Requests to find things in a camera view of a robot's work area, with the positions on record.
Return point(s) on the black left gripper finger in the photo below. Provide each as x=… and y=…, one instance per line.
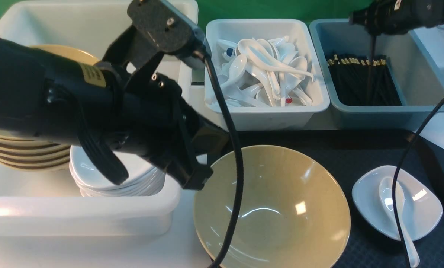
x=103, y=158
x=183, y=166

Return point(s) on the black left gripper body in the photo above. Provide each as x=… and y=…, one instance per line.
x=141, y=115

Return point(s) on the beige noodle bowl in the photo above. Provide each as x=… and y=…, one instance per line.
x=293, y=213

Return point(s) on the white ceramic soup spoon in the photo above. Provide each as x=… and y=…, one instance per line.
x=391, y=200

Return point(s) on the small white square dish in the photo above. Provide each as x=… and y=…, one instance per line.
x=422, y=209

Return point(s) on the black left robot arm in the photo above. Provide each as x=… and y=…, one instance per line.
x=38, y=94

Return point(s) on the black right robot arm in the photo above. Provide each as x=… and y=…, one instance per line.
x=397, y=17

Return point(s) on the stack of white dishes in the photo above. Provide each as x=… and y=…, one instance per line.
x=144, y=179

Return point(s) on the stack of beige bowls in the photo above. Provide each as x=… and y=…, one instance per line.
x=30, y=155

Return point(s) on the large white plastic tub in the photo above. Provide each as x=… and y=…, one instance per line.
x=50, y=203

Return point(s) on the pile of white spoons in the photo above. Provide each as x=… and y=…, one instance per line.
x=263, y=73

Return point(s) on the white plastic spoon bin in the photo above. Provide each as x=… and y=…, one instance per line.
x=272, y=118

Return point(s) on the bundle of black chopsticks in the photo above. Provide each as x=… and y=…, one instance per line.
x=357, y=83

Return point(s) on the teal plastic chopstick bin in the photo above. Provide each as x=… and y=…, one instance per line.
x=418, y=80

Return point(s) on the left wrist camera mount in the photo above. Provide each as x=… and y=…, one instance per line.
x=157, y=29

